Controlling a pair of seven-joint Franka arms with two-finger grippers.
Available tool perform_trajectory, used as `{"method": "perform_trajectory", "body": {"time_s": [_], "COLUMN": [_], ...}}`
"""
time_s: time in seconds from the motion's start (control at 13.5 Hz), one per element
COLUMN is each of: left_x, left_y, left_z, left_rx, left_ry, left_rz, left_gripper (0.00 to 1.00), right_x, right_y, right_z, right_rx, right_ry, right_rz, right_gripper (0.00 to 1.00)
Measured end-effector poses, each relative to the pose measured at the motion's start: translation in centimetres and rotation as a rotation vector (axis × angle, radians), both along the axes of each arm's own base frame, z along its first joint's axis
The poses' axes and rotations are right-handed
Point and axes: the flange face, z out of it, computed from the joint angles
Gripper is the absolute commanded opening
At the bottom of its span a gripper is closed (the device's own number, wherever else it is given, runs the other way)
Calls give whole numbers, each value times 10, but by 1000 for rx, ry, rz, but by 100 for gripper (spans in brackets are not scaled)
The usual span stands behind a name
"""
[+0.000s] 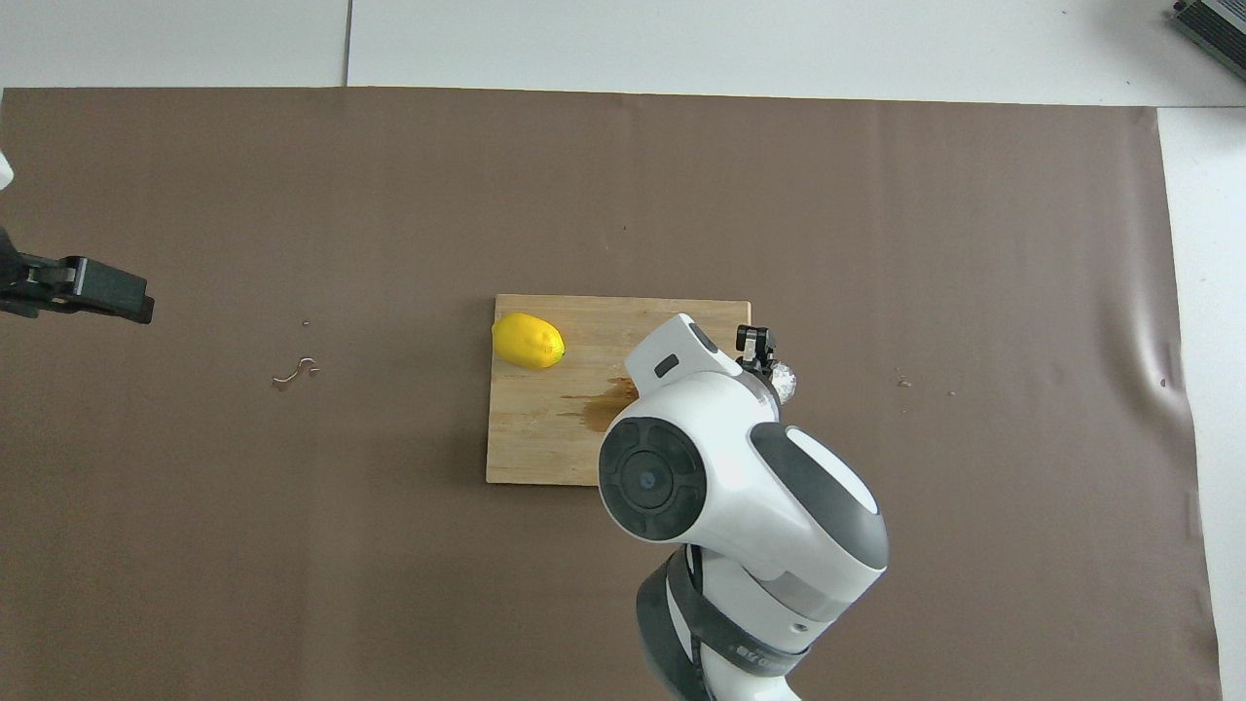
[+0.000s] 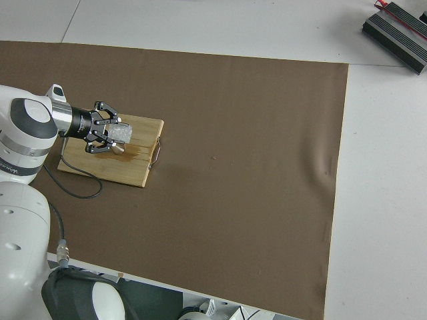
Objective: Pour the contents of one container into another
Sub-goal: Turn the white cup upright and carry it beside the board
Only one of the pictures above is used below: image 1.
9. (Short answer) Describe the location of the yellow lemon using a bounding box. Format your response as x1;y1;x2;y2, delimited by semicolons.
492;313;567;370

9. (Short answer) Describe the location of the brown paper table mat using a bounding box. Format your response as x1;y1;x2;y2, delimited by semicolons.
0;86;1223;701

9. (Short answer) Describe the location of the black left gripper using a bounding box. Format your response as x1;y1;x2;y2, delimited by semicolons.
0;226;155;325

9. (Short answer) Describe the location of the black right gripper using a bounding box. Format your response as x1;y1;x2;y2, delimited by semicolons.
735;326;780;395

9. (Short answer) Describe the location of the wooden cutting board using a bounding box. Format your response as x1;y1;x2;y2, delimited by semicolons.
486;295;767;486

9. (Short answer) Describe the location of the grey ribbed metal device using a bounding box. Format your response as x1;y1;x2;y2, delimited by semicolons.
1171;0;1246;81

